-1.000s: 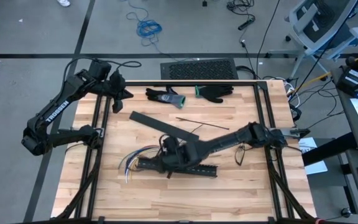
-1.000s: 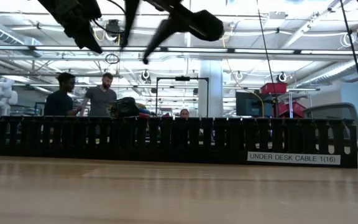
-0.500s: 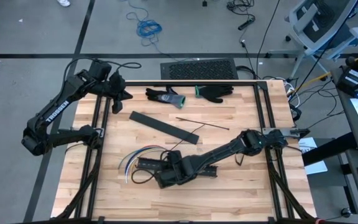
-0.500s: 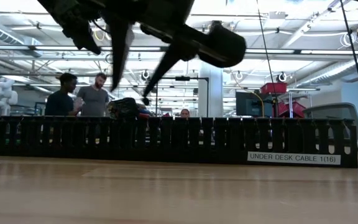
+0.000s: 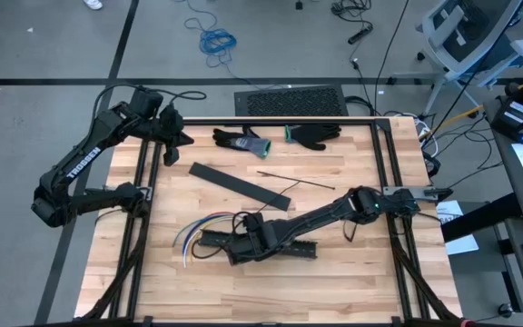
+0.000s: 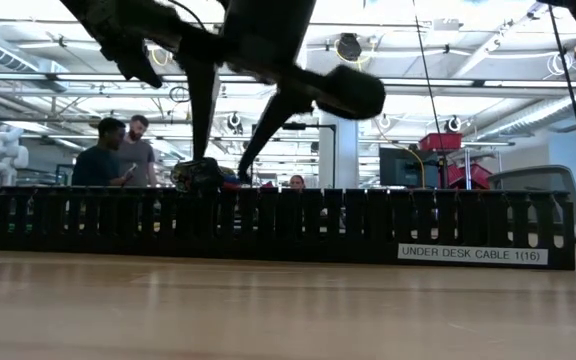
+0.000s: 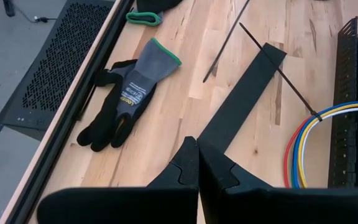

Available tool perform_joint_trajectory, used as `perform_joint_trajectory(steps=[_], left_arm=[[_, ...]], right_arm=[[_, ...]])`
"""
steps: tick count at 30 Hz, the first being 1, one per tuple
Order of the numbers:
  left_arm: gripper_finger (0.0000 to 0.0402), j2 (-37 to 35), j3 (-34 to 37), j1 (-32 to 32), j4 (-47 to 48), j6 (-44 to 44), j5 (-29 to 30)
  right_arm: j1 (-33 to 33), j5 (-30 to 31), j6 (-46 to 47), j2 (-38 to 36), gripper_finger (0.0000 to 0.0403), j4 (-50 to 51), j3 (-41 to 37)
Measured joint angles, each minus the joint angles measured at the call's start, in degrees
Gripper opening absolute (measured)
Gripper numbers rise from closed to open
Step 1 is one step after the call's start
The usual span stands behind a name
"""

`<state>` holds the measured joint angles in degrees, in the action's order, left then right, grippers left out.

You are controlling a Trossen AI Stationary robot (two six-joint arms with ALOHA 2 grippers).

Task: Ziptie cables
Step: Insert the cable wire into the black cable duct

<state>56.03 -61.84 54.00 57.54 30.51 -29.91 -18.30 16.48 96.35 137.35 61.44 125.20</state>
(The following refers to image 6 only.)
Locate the white robot figure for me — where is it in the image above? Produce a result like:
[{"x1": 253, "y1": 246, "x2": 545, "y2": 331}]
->
[{"x1": 0, "y1": 123, "x2": 31, "y2": 191}]

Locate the dark hanging ceiling reel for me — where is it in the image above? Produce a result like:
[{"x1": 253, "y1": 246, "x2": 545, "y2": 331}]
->
[{"x1": 335, "y1": 32, "x2": 369, "y2": 65}]

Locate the black desktop monitor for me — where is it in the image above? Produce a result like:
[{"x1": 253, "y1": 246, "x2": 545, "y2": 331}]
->
[{"x1": 378, "y1": 146, "x2": 440, "y2": 190}]

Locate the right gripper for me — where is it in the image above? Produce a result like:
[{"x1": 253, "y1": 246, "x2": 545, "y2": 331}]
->
[{"x1": 220, "y1": 0, "x2": 387, "y2": 185}]

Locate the long ceiling light strip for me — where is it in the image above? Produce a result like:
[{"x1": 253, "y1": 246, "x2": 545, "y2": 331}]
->
[{"x1": 0, "y1": 72, "x2": 576, "y2": 90}]

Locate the hanging black cable loop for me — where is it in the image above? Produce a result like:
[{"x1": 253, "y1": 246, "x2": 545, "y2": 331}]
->
[{"x1": 168, "y1": 85, "x2": 192, "y2": 105}]

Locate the thin black hanging cable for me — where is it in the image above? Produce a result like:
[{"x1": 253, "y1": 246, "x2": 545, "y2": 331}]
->
[{"x1": 411, "y1": 0, "x2": 449, "y2": 190}]

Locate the black slotted cable duct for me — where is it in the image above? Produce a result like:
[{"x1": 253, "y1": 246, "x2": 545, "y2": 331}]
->
[{"x1": 0, "y1": 185, "x2": 576, "y2": 271}]

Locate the white building column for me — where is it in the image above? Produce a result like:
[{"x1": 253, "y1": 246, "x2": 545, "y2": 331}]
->
[{"x1": 317, "y1": 110, "x2": 361, "y2": 190}]

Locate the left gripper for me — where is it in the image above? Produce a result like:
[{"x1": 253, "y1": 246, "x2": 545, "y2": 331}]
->
[{"x1": 60, "y1": 0, "x2": 229, "y2": 162}]

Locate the grey mesh office chair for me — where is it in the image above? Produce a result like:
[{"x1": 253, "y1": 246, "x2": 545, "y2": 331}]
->
[{"x1": 486, "y1": 164, "x2": 576, "y2": 226}]

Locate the red storage bin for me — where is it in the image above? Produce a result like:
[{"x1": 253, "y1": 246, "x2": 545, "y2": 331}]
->
[{"x1": 418, "y1": 131, "x2": 464, "y2": 153}]

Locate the red storage bin rack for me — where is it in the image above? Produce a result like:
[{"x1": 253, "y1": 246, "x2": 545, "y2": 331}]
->
[{"x1": 440, "y1": 162, "x2": 494, "y2": 190}]

